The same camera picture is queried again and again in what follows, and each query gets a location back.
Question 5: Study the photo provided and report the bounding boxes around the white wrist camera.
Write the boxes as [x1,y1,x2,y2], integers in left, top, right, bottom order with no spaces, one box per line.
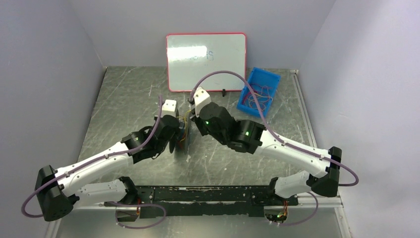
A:
[190,87,211,118]
[161,99,179,118]

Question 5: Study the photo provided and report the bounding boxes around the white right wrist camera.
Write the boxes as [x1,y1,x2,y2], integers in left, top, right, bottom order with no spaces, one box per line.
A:
[190,87,211,118]

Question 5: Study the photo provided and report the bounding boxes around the aluminium frame rail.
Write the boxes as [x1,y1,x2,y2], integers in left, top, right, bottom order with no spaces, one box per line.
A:
[290,69,343,207]

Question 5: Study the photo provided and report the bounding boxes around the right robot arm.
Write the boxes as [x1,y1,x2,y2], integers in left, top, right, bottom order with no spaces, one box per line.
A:
[191,102,342,198]

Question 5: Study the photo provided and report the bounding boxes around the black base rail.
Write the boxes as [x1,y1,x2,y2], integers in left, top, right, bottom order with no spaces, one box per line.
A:
[118,185,298,217]

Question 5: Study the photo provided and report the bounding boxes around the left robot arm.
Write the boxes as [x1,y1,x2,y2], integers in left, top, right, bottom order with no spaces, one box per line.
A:
[35,115,180,222]

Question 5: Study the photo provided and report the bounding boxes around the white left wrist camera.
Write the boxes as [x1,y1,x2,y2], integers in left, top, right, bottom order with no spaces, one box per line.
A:
[161,99,179,118]

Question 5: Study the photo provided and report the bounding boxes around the yellow cable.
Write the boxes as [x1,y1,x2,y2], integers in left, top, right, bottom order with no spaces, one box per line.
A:
[182,111,194,140]

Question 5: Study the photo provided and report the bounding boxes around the red framed whiteboard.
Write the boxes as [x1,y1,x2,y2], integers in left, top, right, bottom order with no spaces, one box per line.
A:
[166,33,247,92]

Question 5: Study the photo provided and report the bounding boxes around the black perforated cable spool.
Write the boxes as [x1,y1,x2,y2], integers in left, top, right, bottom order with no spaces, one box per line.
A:
[169,116,192,156]

